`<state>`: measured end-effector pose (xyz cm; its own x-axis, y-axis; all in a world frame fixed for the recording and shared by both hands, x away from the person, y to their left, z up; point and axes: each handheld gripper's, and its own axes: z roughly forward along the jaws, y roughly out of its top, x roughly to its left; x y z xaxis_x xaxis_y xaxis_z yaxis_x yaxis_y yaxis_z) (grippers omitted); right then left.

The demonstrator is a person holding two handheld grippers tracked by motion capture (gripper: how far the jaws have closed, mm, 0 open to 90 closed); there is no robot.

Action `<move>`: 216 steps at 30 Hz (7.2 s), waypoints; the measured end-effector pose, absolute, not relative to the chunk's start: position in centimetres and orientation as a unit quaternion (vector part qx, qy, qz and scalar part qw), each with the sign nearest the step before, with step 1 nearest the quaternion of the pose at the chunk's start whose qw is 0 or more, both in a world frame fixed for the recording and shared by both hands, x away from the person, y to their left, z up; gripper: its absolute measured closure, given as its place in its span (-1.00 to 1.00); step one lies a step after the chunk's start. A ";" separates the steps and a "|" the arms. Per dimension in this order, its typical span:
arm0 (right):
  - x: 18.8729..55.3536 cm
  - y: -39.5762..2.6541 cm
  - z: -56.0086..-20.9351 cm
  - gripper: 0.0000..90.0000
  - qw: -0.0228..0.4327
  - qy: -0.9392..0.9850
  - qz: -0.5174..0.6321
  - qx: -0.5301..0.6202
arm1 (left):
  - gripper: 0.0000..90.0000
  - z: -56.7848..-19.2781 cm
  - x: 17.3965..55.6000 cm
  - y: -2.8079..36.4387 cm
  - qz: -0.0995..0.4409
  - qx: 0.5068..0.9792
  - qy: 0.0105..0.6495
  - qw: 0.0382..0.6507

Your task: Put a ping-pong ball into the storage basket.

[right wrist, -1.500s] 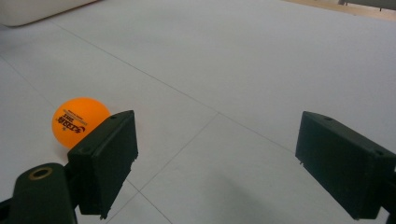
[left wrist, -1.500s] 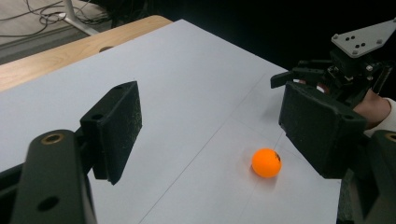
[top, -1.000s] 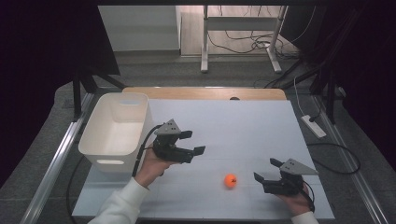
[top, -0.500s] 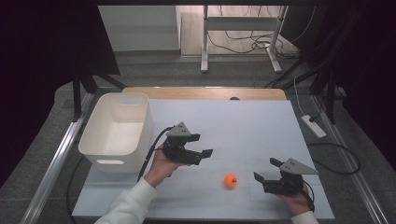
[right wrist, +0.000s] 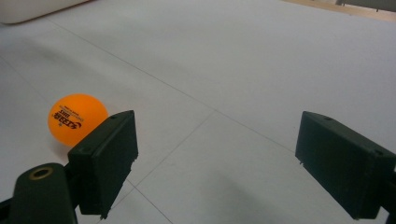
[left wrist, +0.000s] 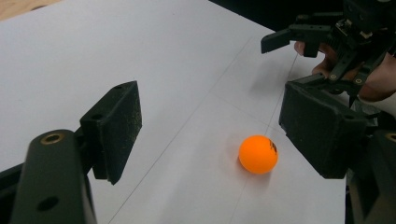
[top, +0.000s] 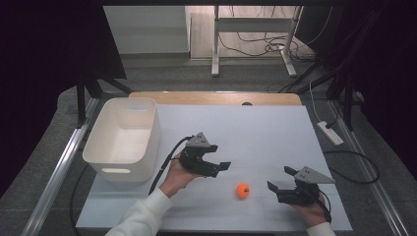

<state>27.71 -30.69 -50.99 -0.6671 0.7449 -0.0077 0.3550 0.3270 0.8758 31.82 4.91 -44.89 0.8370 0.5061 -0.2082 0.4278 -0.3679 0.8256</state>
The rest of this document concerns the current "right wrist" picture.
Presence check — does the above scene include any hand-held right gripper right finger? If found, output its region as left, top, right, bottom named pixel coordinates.
left=294, top=110, right=396, bottom=220

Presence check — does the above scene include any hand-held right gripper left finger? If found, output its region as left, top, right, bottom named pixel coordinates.
left=67, top=109, right=139, bottom=220

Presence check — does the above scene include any orange table tennis ball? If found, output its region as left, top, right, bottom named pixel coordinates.
left=47, top=93, right=110, bottom=147

